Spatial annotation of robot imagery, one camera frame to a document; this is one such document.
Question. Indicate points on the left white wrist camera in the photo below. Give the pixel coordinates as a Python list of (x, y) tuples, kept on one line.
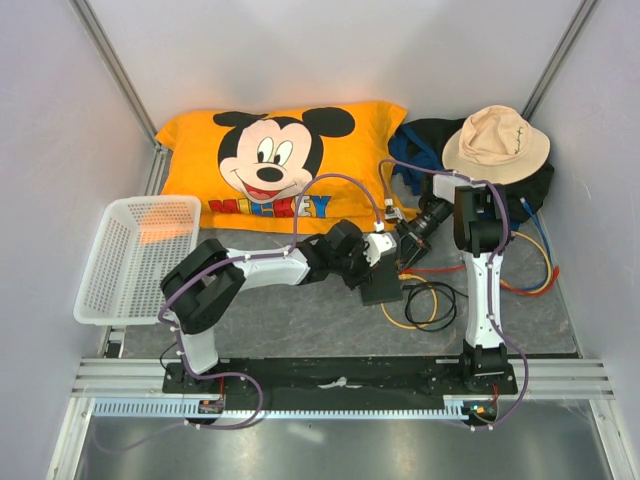
[(379, 245)]

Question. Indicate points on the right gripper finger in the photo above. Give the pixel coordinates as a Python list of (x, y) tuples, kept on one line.
[(417, 252), (404, 253)]

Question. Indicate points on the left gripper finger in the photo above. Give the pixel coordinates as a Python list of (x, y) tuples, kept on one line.
[(368, 276), (352, 281)]

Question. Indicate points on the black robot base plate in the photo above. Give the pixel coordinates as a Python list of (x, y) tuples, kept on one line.
[(435, 375)]

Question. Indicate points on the grey slotted cable duct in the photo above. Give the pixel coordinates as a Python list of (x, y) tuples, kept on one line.
[(201, 408)]

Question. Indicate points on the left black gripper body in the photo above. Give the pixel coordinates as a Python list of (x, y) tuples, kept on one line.
[(355, 266)]

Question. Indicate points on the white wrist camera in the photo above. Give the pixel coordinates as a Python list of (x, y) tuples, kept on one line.
[(392, 213), (379, 245)]

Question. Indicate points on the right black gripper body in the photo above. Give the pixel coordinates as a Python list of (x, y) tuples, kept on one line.
[(420, 230)]

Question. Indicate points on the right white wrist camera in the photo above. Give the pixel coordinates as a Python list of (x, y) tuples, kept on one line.
[(392, 213)]

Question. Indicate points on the aluminium rail frame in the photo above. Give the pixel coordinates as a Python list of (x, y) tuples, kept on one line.
[(549, 379)]

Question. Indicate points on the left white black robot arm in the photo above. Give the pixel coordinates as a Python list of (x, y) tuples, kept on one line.
[(200, 289)]

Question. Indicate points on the beige bucket hat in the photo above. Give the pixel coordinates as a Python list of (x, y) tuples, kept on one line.
[(498, 145)]

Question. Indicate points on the black TP-Link network switch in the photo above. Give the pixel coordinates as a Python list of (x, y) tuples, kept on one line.
[(386, 286)]

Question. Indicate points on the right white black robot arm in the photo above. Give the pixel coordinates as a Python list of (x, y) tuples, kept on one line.
[(481, 232)]

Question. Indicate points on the white perforated plastic basket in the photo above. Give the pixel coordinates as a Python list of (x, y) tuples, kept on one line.
[(139, 241)]

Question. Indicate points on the black and blue bag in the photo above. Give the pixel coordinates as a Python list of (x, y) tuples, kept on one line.
[(421, 143)]

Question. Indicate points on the orange Mickey Mouse pillow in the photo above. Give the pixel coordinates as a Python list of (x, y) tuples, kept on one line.
[(283, 171)]

